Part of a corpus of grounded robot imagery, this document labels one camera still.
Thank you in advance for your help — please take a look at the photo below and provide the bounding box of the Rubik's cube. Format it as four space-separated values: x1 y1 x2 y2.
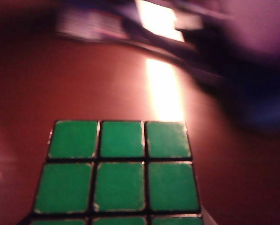
18 119 211 225

